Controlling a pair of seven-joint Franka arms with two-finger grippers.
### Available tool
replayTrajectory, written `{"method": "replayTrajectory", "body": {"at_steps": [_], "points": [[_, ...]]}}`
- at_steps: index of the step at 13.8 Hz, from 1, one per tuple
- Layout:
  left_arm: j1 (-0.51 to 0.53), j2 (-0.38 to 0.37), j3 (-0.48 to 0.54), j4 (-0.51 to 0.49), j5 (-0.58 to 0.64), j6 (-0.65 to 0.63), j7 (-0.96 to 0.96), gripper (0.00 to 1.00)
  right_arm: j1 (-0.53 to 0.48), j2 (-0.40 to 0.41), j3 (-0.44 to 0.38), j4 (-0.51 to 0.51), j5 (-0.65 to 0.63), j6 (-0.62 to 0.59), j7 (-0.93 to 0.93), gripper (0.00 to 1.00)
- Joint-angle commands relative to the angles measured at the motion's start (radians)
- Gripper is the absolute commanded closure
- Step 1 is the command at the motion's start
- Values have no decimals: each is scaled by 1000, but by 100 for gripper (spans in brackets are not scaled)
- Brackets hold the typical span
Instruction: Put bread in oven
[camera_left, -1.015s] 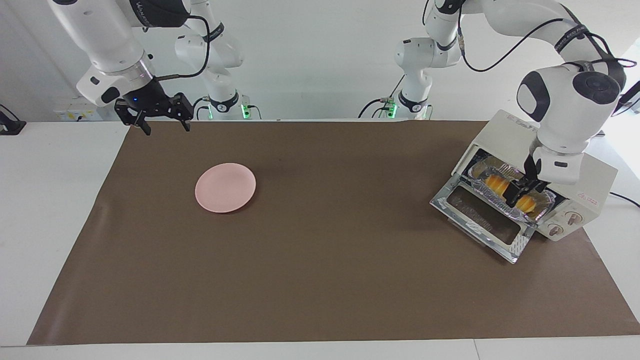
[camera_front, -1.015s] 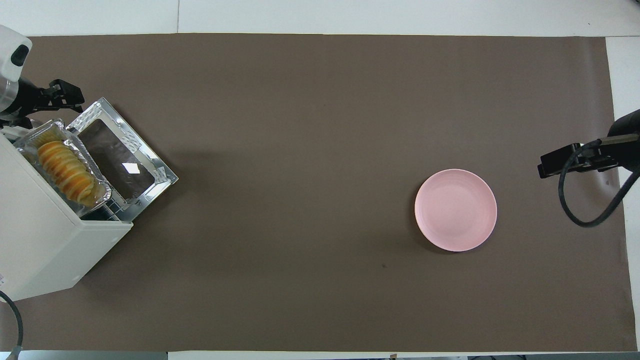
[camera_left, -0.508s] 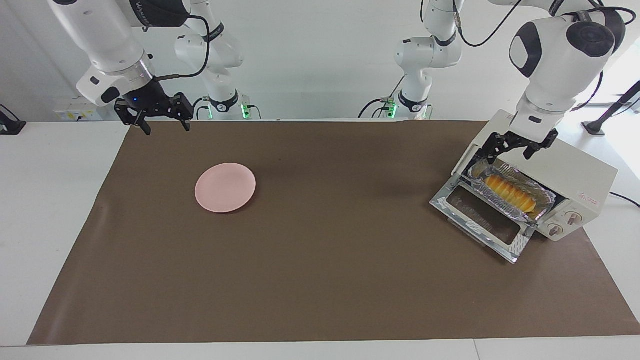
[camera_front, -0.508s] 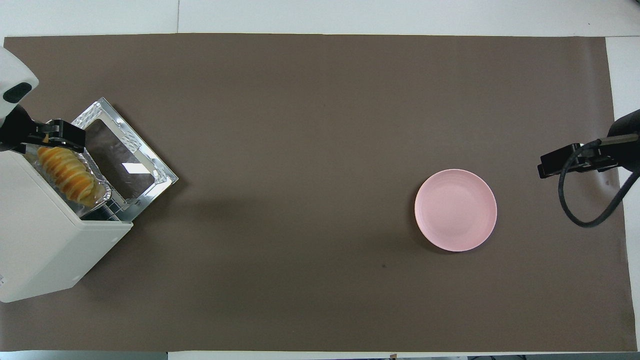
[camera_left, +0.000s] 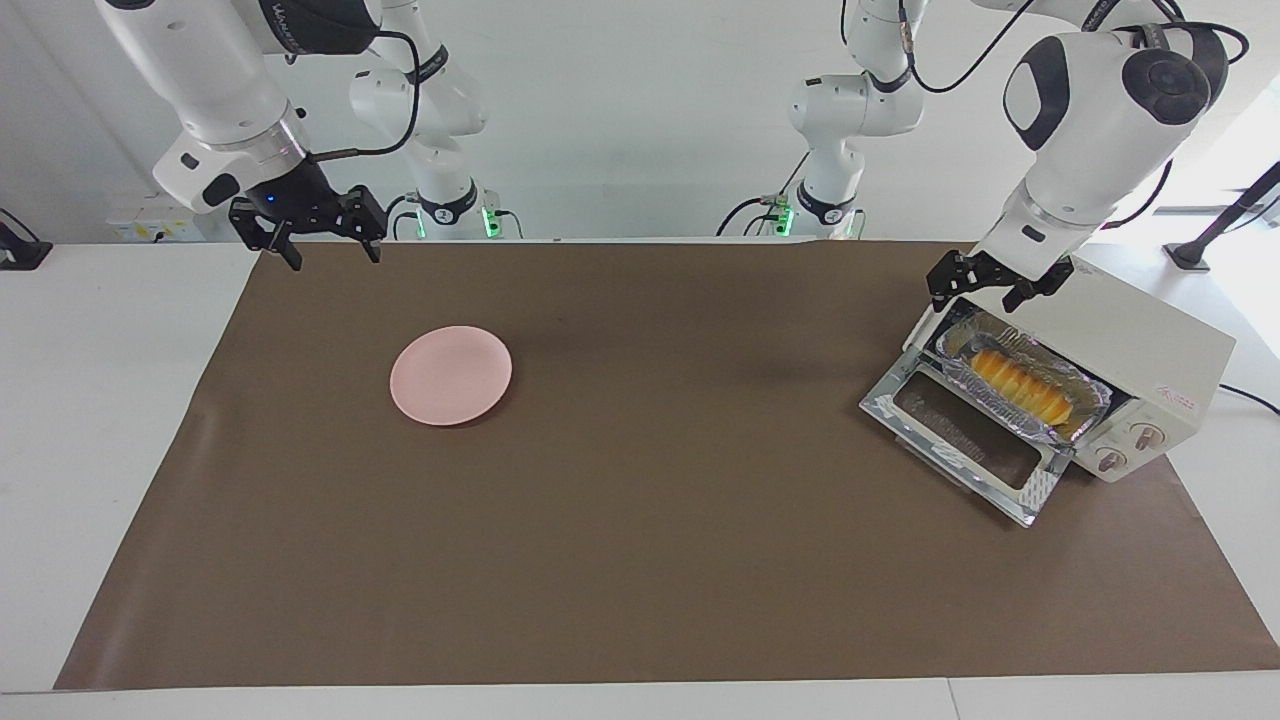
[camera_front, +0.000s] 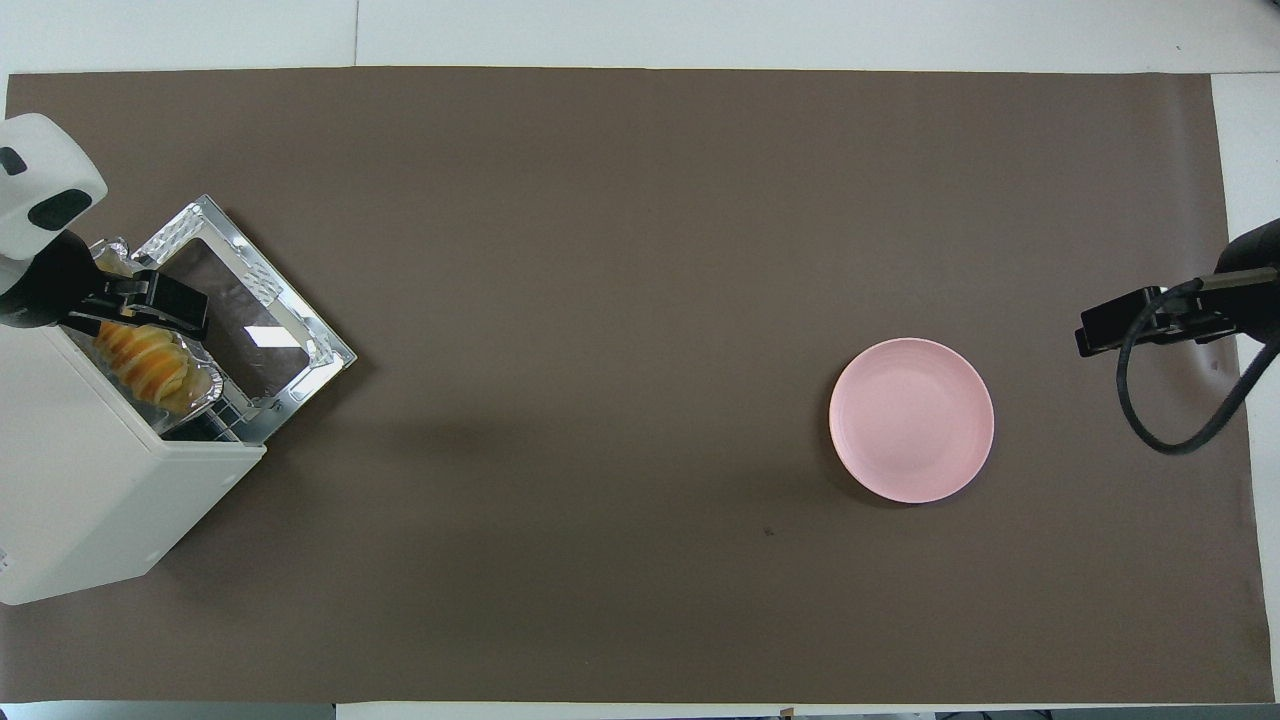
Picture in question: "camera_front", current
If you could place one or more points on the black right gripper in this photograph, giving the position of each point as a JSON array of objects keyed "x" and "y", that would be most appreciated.
[{"x": 1260, "y": 270}]

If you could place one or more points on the golden ridged bread loaf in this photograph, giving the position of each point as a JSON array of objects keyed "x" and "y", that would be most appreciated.
[{"x": 145, "y": 365}]

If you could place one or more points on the glass oven door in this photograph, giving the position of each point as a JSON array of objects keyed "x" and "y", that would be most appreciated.
[{"x": 300, "y": 340}]

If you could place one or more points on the cream toaster oven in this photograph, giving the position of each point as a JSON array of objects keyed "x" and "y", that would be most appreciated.
[{"x": 80, "y": 500}]

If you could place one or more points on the pink round plate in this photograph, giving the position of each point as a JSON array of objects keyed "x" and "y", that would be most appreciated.
[{"x": 910, "y": 420}]

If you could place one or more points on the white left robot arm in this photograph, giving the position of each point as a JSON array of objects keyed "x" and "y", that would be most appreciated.
[{"x": 40, "y": 170}]

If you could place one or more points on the aluminium foil tray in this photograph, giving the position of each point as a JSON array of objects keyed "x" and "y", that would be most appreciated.
[{"x": 205, "y": 385}]

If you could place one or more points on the brown table mat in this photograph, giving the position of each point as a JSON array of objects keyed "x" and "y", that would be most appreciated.
[{"x": 600, "y": 300}]

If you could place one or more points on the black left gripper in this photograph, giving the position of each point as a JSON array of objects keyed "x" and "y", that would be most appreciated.
[{"x": 45, "y": 285}]

